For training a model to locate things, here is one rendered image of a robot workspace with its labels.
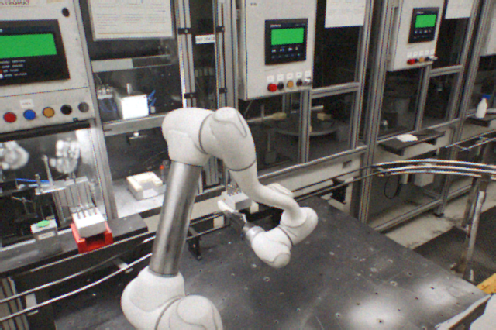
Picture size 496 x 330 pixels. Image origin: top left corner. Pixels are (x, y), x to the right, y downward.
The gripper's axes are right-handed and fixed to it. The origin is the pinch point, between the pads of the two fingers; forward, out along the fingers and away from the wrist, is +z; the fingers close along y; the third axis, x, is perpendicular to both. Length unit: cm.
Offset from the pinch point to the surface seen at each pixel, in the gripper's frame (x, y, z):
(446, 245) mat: -188, -86, -10
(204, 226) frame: -4.4, -27.4, 36.9
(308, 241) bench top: -36.2, -19.7, -16.0
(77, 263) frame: 63, -24, 37
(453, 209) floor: -249, -87, 20
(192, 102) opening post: 5, 49, 21
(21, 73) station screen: 67, 69, 17
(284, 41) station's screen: -44, 73, 17
